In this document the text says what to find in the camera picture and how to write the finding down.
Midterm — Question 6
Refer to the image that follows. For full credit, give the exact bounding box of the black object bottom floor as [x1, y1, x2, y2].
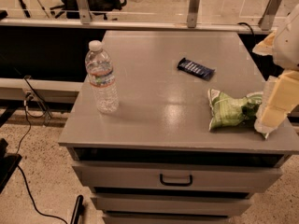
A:
[70, 195, 84, 224]

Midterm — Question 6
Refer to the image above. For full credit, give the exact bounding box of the metal railing bracket left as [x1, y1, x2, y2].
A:
[76, 0, 92, 24]

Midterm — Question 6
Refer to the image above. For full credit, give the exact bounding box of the black drawer handle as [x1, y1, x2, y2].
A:
[159, 174, 193, 187]

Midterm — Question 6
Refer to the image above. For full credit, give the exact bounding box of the blue snack bar wrapper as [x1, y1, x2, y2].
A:
[177, 58, 215, 80]

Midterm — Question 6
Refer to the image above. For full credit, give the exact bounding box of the clear plastic water bottle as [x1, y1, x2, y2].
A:
[85, 40, 119, 114]

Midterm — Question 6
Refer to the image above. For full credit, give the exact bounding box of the metal railing bracket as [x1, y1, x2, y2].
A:
[76, 0, 92, 24]
[187, 0, 200, 28]
[258, 0, 282, 31]

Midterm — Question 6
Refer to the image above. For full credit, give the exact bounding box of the metal railing bracket right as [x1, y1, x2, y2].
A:
[258, 0, 282, 31]

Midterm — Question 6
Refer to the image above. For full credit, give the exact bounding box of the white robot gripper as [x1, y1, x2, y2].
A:
[252, 5, 299, 138]

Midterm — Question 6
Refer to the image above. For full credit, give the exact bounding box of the black floor cable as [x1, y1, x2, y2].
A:
[14, 77, 69, 224]

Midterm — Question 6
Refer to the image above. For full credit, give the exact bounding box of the green chip bag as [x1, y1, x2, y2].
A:
[207, 89, 263, 130]

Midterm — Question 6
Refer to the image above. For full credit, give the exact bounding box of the grey drawer cabinet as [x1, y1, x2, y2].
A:
[59, 31, 299, 224]

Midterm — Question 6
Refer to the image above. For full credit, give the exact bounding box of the metal railing bracket middle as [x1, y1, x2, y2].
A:
[187, 0, 200, 28]

